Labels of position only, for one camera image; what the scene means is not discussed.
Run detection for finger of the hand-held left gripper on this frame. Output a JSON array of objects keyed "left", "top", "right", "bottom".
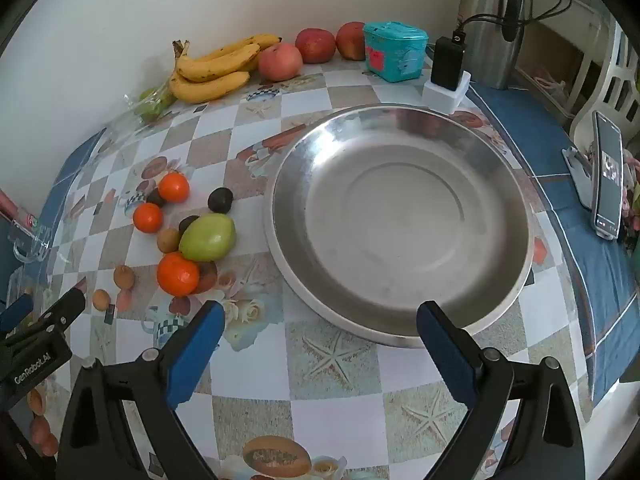
[
  {"left": 0, "top": 294, "right": 35, "bottom": 336},
  {"left": 22, "top": 286, "right": 87, "bottom": 341}
]

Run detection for dark red apple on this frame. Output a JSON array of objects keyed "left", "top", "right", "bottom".
[
  {"left": 295, "top": 27, "right": 336, "bottom": 64},
  {"left": 335, "top": 21, "right": 368, "bottom": 61}
]

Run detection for white chair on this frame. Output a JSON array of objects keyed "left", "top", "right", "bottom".
[{"left": 570, "top": 15, "right": 640, "bottom": 161}]

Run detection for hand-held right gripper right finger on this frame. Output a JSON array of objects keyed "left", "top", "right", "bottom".
[{"left": 416, "top": 301, "right": 586, "bottom": 480}]

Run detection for pink red package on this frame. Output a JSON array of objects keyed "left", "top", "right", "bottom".
[{"left": 0, "top": 189, "right": 41, "bottom": 228}]

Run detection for black charger block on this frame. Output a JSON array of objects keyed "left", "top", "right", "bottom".
[{"left": 430, "top": 35, "right": 466, "bottom": 92}]

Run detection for orange tangerine with stem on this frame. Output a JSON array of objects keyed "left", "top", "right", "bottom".
[{"left": 158, "top": 172, "right": 191, "bottom": 204}]

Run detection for pale red apple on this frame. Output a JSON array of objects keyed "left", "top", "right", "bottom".
[{"left": 257, "top": 42, "right": 304, "bottom": 82}]

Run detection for checkered printed tablecloth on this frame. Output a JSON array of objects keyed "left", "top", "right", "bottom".
[{"left": 10, "top": 55, "right": 640, "bottom": 480}]

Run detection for teal plastic container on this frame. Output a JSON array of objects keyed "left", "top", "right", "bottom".
[{"left": 362, "top": 21, "right": 429, "bottom": 82}]

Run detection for green mango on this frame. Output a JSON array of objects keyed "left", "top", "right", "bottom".
[{"left": 179, "top": 213, "right": 237, "bottom": 262}]

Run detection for clear plastic holder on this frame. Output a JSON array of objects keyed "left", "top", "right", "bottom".
[{"left": 7, "top": 212, "right": 53, "bottom": 263}]

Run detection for white charging dock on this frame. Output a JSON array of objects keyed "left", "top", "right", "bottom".
[{"left": 422, "top": 71, "right": 472, "bottom": 115}]

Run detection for pink floral item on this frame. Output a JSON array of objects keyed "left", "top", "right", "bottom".
[{"left": 620, "top": 150, "right": 640, "bottom": 251}]

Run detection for yellow banana bunch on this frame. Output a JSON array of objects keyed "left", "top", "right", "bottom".
[{"left": 168, "top": 34, "right": 283, "bottom": 104}]

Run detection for green fruits in plastic bag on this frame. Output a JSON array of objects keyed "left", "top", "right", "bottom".
[{"left": 102, "top": 82, "right": 178, "bottom": 136}]

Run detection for grey phone stand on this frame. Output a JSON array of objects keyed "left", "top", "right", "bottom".
[{"left": 561, "top": 145, "right": 598, "bottom": 211}]

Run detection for round steel basin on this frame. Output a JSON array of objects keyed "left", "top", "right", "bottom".
[{"left": 263, "top": 103, "right": 535, "bottom": 349}]

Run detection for black cable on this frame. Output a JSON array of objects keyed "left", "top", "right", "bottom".
[{"left": 452, "top": 0, "right": 573, "bottom": 43}]

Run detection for smartphone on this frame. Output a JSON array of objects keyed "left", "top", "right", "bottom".
[{"left": 591, "top": 110, "right": 625, "bottom": 241}]

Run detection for steel thermos jug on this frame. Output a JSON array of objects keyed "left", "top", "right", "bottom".
[{"left": 457, "top": 0, "right": 536, "bottom": 91}]

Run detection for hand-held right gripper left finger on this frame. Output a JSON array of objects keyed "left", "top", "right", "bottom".
[{"left": 55, "top": 300, "right": 226, "bottom": 480}]

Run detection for person's left hand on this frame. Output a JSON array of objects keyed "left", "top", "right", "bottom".
[{"left": 26, "top": 387, "right": 60, "bottom": 458}]

